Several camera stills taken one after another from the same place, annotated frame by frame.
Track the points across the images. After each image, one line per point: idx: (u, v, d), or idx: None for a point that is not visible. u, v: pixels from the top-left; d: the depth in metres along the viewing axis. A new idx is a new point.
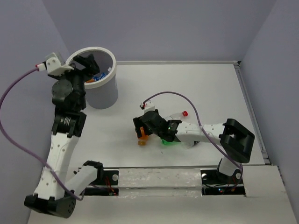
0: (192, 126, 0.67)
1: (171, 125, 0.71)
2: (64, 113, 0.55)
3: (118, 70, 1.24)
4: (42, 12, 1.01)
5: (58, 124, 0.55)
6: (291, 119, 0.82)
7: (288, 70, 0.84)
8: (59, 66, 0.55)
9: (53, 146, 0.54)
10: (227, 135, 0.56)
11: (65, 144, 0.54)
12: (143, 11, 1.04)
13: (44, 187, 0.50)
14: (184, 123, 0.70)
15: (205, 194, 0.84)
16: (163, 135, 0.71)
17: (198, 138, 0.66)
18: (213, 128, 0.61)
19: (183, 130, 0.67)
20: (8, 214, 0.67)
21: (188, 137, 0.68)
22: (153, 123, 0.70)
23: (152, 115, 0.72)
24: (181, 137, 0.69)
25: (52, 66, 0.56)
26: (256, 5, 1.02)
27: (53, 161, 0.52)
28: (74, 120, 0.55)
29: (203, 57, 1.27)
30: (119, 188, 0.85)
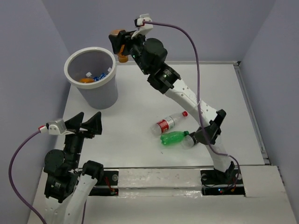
0: (190, 94, 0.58)
1: (167, 73, 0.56)
2: (55, 178, 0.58)
3: (118, 70, 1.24)
4: (42, 13, 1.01)
5: (50, 189, 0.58)
6: (291, 119, 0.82)
7: (288, 71, 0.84)
8: (59, 133, 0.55)
9: (48, 208, 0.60)
10: (214, 124, 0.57)
11: (57, 208, 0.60)
12: (143, 12, 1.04)
13: None
14: (181, 81, 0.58)
15: (205, 194, 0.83)
16: (152, 79, 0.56)
17: (187, 107, 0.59)
18: (207, 110, 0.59)
19: (180, 92, 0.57)
20: (8, 215, 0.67)
21: (178, 99, 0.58)
22: (155, 61, 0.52)
23: (161, 48, 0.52)
24: (169, 93, 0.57)
25: (53, 131, 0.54)
26: (256, 6, 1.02)
27: (50, 218, 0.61)
28: (65, 185, 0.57)
29: (203, 57, 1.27)
30: (119, 188, 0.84)
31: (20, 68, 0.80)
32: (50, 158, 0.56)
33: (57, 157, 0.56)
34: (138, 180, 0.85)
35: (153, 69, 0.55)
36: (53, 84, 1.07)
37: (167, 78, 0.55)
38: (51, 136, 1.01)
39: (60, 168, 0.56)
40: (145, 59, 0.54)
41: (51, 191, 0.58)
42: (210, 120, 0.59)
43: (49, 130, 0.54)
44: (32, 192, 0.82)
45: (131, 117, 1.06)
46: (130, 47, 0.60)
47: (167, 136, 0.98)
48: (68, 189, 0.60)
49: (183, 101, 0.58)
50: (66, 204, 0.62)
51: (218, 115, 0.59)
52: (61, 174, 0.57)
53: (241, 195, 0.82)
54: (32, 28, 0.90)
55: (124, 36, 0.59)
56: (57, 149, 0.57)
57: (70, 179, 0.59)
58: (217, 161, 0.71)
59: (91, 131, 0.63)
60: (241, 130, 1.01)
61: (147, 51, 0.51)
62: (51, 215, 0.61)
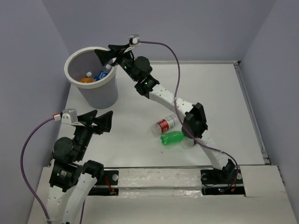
0: (167, 94, 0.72)
1: (149, 82, 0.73)
2: (61, 167, 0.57)
3: (119, 69, 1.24)
4: (43, 13, 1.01)
5: (55, 178, 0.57)
6: (291, 119, 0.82)
7: (289, 72, 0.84)
8: (69, 122, 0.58)
9: (51, 198, 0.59)
10: (190, 115, 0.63)
11: (60, 197, 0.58)
12: (143, 12, 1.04)
13: None
14: (160, 86, 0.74)
15: (205, 194, 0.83)
16: (138, 86, 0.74)
17: (167, 105, 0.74)
18: (182, 104, 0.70)
19: (158, 93, 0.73)
20: (8, 214, 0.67)
21: (159, 100, 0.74)
22: (142, 74, 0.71)
23: (146, 66, 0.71)
24: (152, 96, 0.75)
25: (65, 121, 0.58)
26: (256, 6, 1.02)
27: (52, 211, 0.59)
28: (70, 174, 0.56)
29: (203, 57, 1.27)
30: (119, 188, 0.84)
31: (20, 68, 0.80)
32: (60, 145, 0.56)
33: (66, 144, 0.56)
34: (138, 179, 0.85)
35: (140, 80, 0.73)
36: (54, 84, 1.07)
37: (147, 85, 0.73)
38: (51, 136, 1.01)
39: (67, 155, 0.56)
40: (134, 73, 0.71)
41: (56, 179, 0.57)
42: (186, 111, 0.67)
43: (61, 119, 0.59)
44: (32, 192, 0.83)
45: (132, 117, 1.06)
46: (121, 59, 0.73)
47: (167, 136, 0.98)
48: (73, 180, 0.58)
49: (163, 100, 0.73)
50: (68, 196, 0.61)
51: (194, 107, 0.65)
52: (68, 162, 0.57)
53: (241, 195, 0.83)
54: (32, 29, 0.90)
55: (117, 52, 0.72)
56: (67, 137, 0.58)
57: (75, 170, 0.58)
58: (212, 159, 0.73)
59: (100, 126, 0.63)
60: (242, 130, 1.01)
61: (137, 67, 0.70)
62: (53, 209, 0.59)
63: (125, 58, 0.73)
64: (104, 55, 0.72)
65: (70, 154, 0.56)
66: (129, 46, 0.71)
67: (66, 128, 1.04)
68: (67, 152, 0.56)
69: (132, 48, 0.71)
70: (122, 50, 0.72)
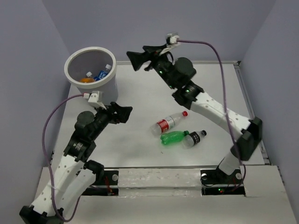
0: (215, 104, 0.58)
1: (191, 89, 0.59)
2: (79, 139, 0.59)
3: (118, 69, 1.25)
4: (42, 12, 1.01)
5: (70, 147, 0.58)
6: (291, 119, 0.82)
7: (289, 72, 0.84)
8: (96, 101, 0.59)
9: (60, 166, 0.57)
10: (247, 132, 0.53)
11: (71, 166, 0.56)
12: (143, 12, 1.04)
13: (40, 202, 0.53)
14: (205, 94, 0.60)
15: (205, 194, 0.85)
16: (177, 94, 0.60)
17: (214, 118, 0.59)
18: (236, 118, 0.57)
19: (204, 103, 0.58)
20: (8, 214, 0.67)
21: (203, 111, 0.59)
22: (183, 80, 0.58)
23: (190, 69, 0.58)
24: (193, 107, 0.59)
25: (92, 100, 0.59)
26: (257, 6, 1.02)
27: (58, 179, 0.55)
28: (84, 149, 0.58)
29: (203, 57, 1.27)
30: (119, 188, 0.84)
31: (20, 68, 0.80)
32: (82, 116, 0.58)
33: (89, 117, 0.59)
34: (138, 180, 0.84)
35: (179, 87, 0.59)
36: (53, 84, 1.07)
37: (189, 93, 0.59)
38: (51, 136, 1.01)
39: (87, 129, 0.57)
40: (172, 78, 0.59)
41: (72, 150, 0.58)
42: (242, 129, 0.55)
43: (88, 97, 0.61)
44: (32, 192, 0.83)
45: (132, 117, 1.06)
46: (156, 63, 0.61)
47: (167, 136, 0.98)
48: (86, 155, 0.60)
49: (209, 112, 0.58)
50: (75, 172, 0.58)
51: (252, 123, 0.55)
52: (86, 135, 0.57)
53: (241, 195, 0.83)
54: (32, 29, 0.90)
55: (152, 53, 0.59)
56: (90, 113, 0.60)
57: (90, 145, 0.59)
58: (227, 169, 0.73)
59: (119, 115, 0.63)
60: None
61: (178, 71, 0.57)
62: (60, 177, 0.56)
63: (161, 60, 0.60)
64: (138, 58, 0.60)
65: (91, 127, 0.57)
66: (166, 47, 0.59)
67: (66, 128, 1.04)
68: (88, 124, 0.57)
69: (170, 49, 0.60)
70: (158, 51, 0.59)
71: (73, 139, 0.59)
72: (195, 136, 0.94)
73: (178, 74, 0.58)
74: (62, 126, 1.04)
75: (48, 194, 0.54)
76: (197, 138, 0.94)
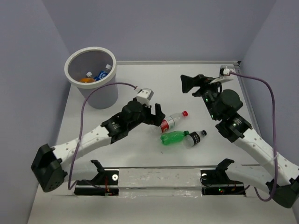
0: (263, 144, 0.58)
1: (237, 122, 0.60)
2: (117, 121, 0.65)
3: (119, 70, 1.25)
4: (42, 12, 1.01)
5: (108, 124, 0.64)
6: (293, 119, 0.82)
7: (291, 71, 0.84)
8: (145, 98, 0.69)
9: (93, 132, 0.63)
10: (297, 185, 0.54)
11: (102, 138, 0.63)
12: (144, 11, 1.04)
13: (62, 149, 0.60)
14: (253, 132, 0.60)
15: (205, 194, 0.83)
16: (222, 126, 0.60)
17: (259, 158, 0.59)
18: (284, 165, 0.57)
19: (251, 142, 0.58)
20: (8, 214, 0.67)
21: (248, 149, 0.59)
22: (228, 112, 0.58)
23: (237, 102, 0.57)
24: (239, 143, 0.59)
25: (142, 95, 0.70)
26: (258, 6, 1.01)
27: (87, 140, 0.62)
28: (118, 132, 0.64)
29: (203, 57, 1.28)
30: (119, 188, 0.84)
31: (19, 68, 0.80)
32: (133, 103, 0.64)
33: (138, 105, 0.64)
34: (138, 180, 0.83)
35: (224, 118, 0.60)
36: (53, 84, 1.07)
37: (236, 126, 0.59)
38: (51, 136, 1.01)
39: (131, 115, 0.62)
40: (217, 108, 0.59)
41: (108, 125, 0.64)
42: (291, 178, 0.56)
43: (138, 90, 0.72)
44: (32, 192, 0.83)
45: None
46: (204, 91, 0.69)
47: (167, 136, 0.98)
48: (116, 137, 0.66)
49: (254, 152, 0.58)
50: (98, 145, 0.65)
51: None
52: (127, 119, 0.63)
53: (241, 195, 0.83)
54: (32, 29, 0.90)
55: (202, 80, 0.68)
56: (137, 103, 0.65)
57: (124, 130, 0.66)
58: (233, 177, 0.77)
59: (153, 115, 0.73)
60: None
61: (223, 101, 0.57)
62: (88, 139, 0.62)
63: (210, 90, 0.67)
64: (188, 83, 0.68)
65: (134, 116, 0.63)
66: (218, 78, 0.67)
67: (65, 128, 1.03)
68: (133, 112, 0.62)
69: (222, 79, 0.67)
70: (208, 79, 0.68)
71: (113, 117, 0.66)
72: (195, 136, 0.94)
73: (223, 106, 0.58)
74: (63, 126, 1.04)
75: (72, 148, 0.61)
76: (197, 138, 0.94)
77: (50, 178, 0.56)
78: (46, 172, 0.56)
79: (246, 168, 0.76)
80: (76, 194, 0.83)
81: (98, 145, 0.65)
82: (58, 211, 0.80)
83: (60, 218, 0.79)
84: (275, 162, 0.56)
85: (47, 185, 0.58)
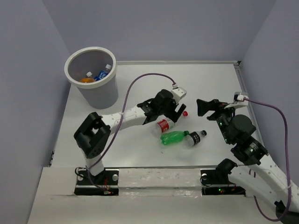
0: (278, 172, 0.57)
1: (254, 147, 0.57)
2: (151, 105, 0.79)
3: (118, 69, 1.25)
4: (42, 12, 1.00)
5: (144, 106, 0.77)
6: (293, 119, 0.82)
7: (292, 71, 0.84)
8: (178, 96, 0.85)
9: (131, 110, 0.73)
10: None
11: (139, 115, 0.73)
12: (144, 11, 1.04)
13: (109, 118, 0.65)
14: (269, 158, 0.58)
15: (205, 194, 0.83)
16: (237, 150, 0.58)
17: (272, 185, 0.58)
18: (297, 194, 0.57)
19: (267, 169, 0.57)
20: (8, 214, 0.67)
21: (263, 175, 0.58)
22: (242, 136, 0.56)
23: (249, 126, 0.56)
24: (254, 168, 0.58)
25: (177, 92, 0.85)
26: (258, 6, 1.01)
27: (128, 115, 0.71)
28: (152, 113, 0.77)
29: (203, 57, 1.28)
30: (119, 188, 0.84)
31: (19, 68, 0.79)
32: (167, 92, 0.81)
33: (169, 94, 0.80)
34: (138, 180, 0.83)
35: (238, 142, 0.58)
36: (53, 84, 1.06)
37: (253, 152, 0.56)
38: (51, 136, 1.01)
39: (164, 100, 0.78)
40: (231, 133, 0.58)
41: (142, 108, 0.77)
42: None
43: (174, 88, 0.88)
44: (32, 192, 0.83)
45: None
46: (218, 114, 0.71)
47: (167, 136, 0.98)
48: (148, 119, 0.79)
49: (268, 178, 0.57)
50: (131, 123, 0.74)
51: None
52: (159, 103, 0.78)
53: (241, 195, 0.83)
54: (32, 30, 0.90)
55: (217, 104, 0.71)
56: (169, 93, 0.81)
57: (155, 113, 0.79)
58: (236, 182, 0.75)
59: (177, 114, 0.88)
60: None
61: (234, 125, 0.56)
62: (129, 115, 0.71)
63: (224, 115, 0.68)
64: (203, 106, 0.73)
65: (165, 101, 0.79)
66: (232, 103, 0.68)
67: (66, 128, 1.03)
68: (166, 97, 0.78)
69: (236, 105, 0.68)
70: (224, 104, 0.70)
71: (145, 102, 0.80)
72: (195, 136, 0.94)
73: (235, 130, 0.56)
74: (62, 126, 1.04)
75: (117, 118, 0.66)
76: (197, 138, 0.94)
77: (101, 139, 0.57)
78: (97, 134, 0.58)
79: (251, 177, 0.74)
80: (76, 194, 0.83)
81: (134, 122, 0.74)
82: (58, 211, 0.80)
83: (60, 218, 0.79)
84: (289, 191, 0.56)
85: (94, 149, 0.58)
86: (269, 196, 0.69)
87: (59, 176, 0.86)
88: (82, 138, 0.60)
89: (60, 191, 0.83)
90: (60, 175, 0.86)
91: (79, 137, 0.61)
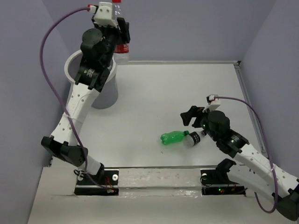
0: (260, 158, 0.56)
1: (235, 138, 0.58)
2: (89, 66, 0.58)
3: (118, 70, 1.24)
4: (42, 12, 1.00)
5: (82, 75, 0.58)
6: (293, 120, 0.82)
7: (292, 71, 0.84)
8: (109, 18, 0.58)
9: (74, 96, 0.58)
10: (295, 192, 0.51)
11: (84, 95, 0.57)
12: (144, 12, 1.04)
13: (60, 131, 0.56)
14: (250, 146, 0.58)
15: (205, 194, 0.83)
16: (220, 143, 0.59)
17: (258, 172, 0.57)
18: (282, 176, 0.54)
19: (248, 156, 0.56)
20: (8, 214, 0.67)
21: (247, 164, 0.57)
22: (220, 128, 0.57)
23: (224, 118, 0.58)
24: (238, 158, 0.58)
25: (103, 15, 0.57)
26: (258, 6, 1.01)
27: (73, 108, 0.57)
28: (98, 73, 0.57)
29: (203, 57, 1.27)
30: (119, 188, 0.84)
31: (19, 68, 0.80)
32: (88, 34, 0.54)
33: (96, 33, 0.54)
34: (138, 180, 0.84)
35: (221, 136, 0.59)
36: (53, 84, 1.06)
37: (234, 143, 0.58)
38: None
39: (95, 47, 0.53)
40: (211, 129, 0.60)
41: (83, 79, 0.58)
42: (289, 188, 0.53)
43: (100, 10, 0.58)
44: (32, 192, 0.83)
45: (131, 117, 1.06)
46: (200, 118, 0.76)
47: (167, 136, 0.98)
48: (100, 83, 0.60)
49: (253, 166, 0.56)
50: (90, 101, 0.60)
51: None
52: (96, 56, 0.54)
53: (241, 195, 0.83)
54: (32, 29, 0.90)
55: (195, 109, 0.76)
56: (94, 31, 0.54)
57: (102, 70, 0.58)
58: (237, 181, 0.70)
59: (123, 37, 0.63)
60: (242, 131, 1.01)
61: (210, 120, 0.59)
62: (74, 102, 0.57)
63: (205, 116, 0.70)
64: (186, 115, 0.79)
65: (100, 47, 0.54)
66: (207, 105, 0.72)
67: None
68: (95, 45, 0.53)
69: (210, 106, 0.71)
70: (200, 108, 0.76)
71: (83, 67, 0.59)
72: (195, 136, 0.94)
73: (212, 124, 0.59)
74: None
75: (67, 126, 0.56)
76: (197, 138, 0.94)
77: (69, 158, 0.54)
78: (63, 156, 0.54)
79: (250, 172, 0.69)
80: (76, 194, 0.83)
81: (89, 102, 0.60)
82: (58, 211, 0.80)
83: (60, 218, 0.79)
84: (273, 174, 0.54)
85: (74, 162, 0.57)
86: (266, 189, 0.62)
87: (59, 176, 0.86)
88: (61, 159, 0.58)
89: (60, 191, 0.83)
90: (60, 175, 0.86)
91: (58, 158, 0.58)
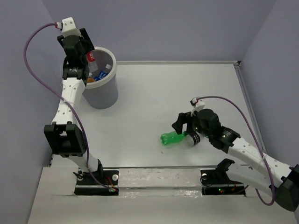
0: (252, 150, 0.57)
1: (227, 134, 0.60)
2: (72, 66, 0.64)
3: (118, 70, 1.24)
4: (42, 12, 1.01)
5: (67, 73, 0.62)
6: (292, 119, 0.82)
7: (291, 70, 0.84)
8: (75, 28, 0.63)
9: (66, 87, 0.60)
10: (287, 180, 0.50)
11: (75, 83, 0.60)
12: (144, 12, 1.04)
13: (60, 116, 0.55)
14: (241, 139, 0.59)
15: (205, 194, 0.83)
16: (213, 140, 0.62)
17: (251, 164, 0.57)
18: (274, 165, 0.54)
19: (240, 148, 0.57)
20: (8, 213, 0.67)
21: (240, 157, 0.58)
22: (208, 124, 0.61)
23: (211, 114, 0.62)
24: (231, 152, 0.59)
25: (68, 27, 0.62)
26: (257, 5, 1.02)
27: (68, 95, 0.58)
28: (81, 69, 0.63)
29: (203, 57, 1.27)
30: (119, 188, 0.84)
31: (19, 68, 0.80)
32: (67, 40, 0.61)
33: (73, 38, 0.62)
34: (138, 179, 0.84)
35: (212, 133, 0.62)
36: (53, 83, 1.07)
37: (226, 137, 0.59)
38: None
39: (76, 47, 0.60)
40: (202, 127, 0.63)
41: (70, 75, 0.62)
42: (282, 176, 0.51)
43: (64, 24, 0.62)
44: (32, 191, 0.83)
45: (131, 117, 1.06)
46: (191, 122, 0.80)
47: (167, 136, 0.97)
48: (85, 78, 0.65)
49: (246, 158, 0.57)
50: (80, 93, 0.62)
51: (293, 171, 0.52)
52: (77, 54, 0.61)
53: (241, 195, 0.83)
54: (32, 29, 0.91)
55: (185, 115, 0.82)
56: (70, 37, 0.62)
57: (85, 66, 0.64)
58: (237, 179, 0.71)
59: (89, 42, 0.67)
60: (242, 131, 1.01)
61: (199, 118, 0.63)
62: (68, 91, 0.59)
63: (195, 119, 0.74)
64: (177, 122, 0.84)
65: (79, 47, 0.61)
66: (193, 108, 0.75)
67: None
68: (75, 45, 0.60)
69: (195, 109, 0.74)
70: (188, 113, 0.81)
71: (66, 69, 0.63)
72: (195, 136, 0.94)
73: (202, 122, 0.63)
74: None
75: (67, 109, 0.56)
76: (197, 138, 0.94)
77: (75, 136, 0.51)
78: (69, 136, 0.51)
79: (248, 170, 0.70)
80: (76, 194, 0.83)
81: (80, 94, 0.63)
82: (57, 211, 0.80)
83: (60, 218, 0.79)
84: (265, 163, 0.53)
85: (80, 145, 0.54)
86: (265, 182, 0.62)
87: (59, 175, 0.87)
88: (65, 148, 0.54)
89: (60, 191, 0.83)
90: (60, 174, 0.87)
91: (62, 150, 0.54)
